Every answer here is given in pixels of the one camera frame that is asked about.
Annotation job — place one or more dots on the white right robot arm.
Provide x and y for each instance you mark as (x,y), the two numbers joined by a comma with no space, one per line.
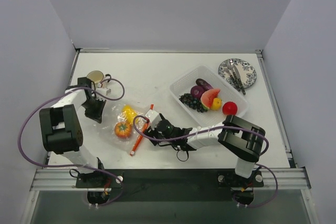
(244,139)

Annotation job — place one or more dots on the aluminium front rail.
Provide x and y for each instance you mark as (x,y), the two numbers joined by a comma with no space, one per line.
(281,178)

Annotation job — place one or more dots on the metal fork dark handle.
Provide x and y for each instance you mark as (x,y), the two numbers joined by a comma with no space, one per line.
(238,77)

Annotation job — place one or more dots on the fake yellow banana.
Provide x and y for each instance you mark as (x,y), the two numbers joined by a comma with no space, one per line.
(129,113)

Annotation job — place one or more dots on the blue floral plate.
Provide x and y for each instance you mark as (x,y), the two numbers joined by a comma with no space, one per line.
(247,72)

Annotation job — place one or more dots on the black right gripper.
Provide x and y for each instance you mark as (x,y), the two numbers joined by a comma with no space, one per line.
(151,130)

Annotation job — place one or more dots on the clear zip bag orange seal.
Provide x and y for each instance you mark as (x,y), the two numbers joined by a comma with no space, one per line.
(112,115)

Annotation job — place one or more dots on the fake dark grape bunch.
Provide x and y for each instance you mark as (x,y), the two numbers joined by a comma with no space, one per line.
(194,103)

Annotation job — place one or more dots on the fake watermelon slice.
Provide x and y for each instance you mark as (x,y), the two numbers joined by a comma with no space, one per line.
(208,97)

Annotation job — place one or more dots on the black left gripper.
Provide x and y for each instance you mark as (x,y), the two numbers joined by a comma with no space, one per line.
(94,107)

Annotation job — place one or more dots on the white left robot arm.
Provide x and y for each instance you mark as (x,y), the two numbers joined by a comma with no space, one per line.
(62,133)

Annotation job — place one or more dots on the cream mug black handle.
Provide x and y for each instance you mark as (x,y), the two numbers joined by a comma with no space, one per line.
(99,79)

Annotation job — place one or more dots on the fake red apple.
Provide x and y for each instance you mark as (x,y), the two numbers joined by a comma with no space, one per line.
(230,108)

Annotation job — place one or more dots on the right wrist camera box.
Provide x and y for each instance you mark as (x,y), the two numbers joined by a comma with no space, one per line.
(153,117)

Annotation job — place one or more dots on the purple fake onion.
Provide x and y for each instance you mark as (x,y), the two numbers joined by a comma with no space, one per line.
(197,91)

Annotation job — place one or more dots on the fake yellow lemon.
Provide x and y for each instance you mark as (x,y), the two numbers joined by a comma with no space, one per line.
(216,105)

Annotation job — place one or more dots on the fake orange persimmon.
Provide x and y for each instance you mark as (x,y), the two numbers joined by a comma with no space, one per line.
(123,129)

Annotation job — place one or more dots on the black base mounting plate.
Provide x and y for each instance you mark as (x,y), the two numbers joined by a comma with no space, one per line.
(170,193)

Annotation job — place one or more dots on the white plastic basket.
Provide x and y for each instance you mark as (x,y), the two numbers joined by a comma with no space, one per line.
(186,81)

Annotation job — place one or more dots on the fake purple eggplant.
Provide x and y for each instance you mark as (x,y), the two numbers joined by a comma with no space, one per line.
(204,84)

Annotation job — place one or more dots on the metal spoon dark handle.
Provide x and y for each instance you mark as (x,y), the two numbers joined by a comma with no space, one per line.
(231,68)

